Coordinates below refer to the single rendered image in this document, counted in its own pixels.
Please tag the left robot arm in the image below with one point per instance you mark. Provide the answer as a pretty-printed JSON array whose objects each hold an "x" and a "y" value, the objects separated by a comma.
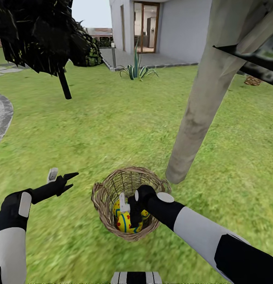
[{"x": 13, "y": 224}]

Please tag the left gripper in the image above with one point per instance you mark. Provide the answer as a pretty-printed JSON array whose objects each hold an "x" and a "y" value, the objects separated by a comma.
[{"x": 58, "y": 187}]

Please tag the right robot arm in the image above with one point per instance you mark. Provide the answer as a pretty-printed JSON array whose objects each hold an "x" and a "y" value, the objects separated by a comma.
[{"x": 232, "y": 257}]

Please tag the robot trunk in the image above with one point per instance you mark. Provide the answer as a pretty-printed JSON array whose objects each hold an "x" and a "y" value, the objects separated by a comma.
[{"x": 136, "y": 278}]

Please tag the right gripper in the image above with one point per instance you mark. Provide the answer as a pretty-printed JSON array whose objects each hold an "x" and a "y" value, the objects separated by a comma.
[{"x": 135, "y": 216}]

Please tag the door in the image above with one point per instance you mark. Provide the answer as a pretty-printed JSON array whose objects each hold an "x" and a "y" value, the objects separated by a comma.
[{"x": 145, "y": 25}]

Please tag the wicker basket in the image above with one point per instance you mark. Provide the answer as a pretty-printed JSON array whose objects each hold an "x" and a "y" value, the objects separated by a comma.
[{"x": 101, "y": 191}]

